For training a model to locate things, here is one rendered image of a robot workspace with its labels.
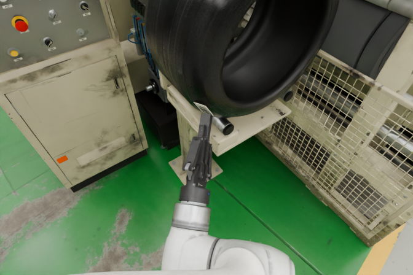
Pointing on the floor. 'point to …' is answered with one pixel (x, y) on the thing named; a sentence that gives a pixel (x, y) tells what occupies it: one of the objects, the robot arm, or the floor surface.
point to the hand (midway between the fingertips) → (204, 126)
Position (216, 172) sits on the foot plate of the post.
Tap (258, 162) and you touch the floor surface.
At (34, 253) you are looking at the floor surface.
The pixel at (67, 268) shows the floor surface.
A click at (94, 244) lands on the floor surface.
